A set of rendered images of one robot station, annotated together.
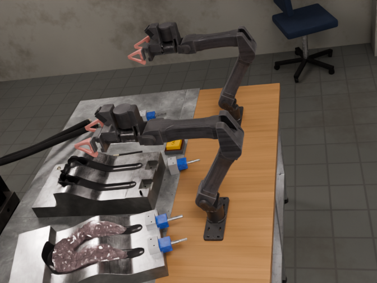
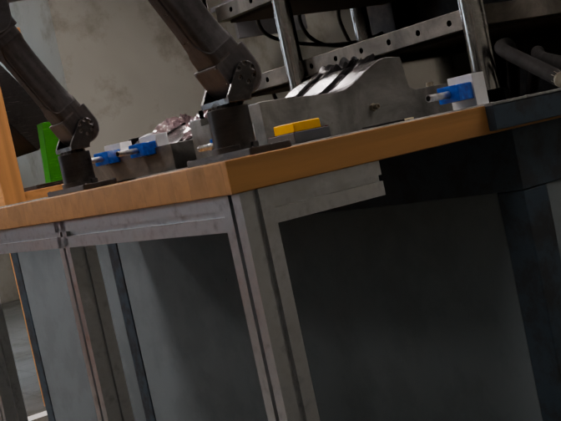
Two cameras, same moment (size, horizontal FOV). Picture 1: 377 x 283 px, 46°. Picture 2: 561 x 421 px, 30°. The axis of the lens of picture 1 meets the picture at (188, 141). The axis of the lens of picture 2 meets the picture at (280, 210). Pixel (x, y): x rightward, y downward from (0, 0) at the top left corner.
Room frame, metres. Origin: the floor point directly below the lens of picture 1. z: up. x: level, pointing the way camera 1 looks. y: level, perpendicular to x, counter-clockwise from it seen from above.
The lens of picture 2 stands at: (2.65, -1.44, 0.80)
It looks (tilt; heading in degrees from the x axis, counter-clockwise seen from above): 3 degrees down; 127
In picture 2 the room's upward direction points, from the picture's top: 12 degrees counter-clockwise
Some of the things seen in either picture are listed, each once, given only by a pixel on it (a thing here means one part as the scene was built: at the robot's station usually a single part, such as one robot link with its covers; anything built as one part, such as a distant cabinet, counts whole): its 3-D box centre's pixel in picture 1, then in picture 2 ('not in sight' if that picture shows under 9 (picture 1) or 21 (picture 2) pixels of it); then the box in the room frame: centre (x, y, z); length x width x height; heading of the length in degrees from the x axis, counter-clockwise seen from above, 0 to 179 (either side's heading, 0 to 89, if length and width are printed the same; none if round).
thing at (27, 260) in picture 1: (90, 254); (201, 139); (1.06, 0.43, 0.85); 0.50 x 0.26 x 0.11; 90
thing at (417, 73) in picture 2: not in sight; (416, 93); (1.15, 1.33, 0.87); 0.50 x 0.27 x 0.17; 72
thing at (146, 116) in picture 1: (152, 115); (452, 93); (1.86, 0.14, 0.83); 0.13 x 0.05 x 0.05; 81
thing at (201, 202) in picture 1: (208, 199); (73, 137); (1.11, -0.02, 0.90); 0.09 x 0.06 x 0.06; 160
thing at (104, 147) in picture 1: (113, 135); not in sight; (1.21, 0.23, 1.20); 0.10 x 0.07 x 0.07; 160
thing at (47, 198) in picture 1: (97, 180); (322, 105); (1.42, 0.40, 0.87); 0.50 x 0.26 x 0.14; 72
